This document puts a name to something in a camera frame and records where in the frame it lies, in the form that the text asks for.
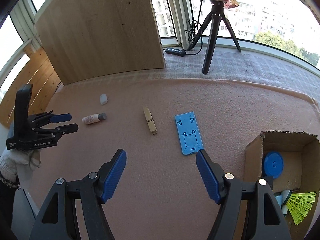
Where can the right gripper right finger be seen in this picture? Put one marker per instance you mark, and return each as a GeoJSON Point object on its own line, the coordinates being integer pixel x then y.
{"type": "Point", "coordinates": [263, 220]}

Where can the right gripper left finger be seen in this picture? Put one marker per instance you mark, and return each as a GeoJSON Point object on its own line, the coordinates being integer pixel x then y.
{"type": "Point", "coordinates": [57, 216]}

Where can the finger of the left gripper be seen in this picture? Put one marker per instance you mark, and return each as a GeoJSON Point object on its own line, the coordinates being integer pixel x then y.
{"type": "Point", "coordinates": [59, 130]}
{"type": "Point", "coordinates": [53, 118]}

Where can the pink bottle grey cap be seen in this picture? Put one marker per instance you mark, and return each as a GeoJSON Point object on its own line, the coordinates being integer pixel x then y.
{"type": "Point", "coordinates": [91, 119]}

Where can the small white translucent cap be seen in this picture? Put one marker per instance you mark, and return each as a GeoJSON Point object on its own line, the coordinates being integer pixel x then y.
{"type": "Point", "coordinates": [103, 99]}

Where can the wooden clothespin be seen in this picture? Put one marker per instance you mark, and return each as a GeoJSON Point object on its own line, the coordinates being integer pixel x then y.
{"type": "Point", "coordinates": [150, 121]}

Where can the blue plastic phone stand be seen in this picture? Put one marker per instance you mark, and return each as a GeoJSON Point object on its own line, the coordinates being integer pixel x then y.
{"type": "Point", "coordinates": [188, 133]}

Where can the left white gloved hand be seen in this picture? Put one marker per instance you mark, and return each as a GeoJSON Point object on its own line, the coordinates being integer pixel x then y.
{"type": "Point", "coordinates": [17, 167]}

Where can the yellow green shuttlecock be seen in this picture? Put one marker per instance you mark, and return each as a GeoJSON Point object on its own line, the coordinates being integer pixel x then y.
{"type": "Point", "coordinates": [297, 204]}

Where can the slatted pine headboard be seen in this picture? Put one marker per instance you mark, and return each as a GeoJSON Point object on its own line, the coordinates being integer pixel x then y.
{"type": "Point", "coordinates": [27, 66]}

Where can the blue round container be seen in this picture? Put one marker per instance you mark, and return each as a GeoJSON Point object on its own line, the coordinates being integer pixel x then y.
{"type": "Point", "coordinates": [273, 164]}

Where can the brown cardboard box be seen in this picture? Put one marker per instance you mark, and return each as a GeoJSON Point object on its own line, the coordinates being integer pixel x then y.
{"type": "Point", "coordinates": [300, 152]}

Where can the large wooden board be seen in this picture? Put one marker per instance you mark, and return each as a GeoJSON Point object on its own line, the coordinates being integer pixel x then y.
{"type": "Point", "coordinates": [91, 38]}

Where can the black tripod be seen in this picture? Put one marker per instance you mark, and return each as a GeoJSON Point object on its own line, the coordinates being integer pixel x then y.
{"type": "Point", "coordinates": [214, 18]}

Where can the black inline cable remote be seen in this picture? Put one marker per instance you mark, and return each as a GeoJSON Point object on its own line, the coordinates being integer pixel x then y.
{"type": "Point", "coordinates": [175, 51]}

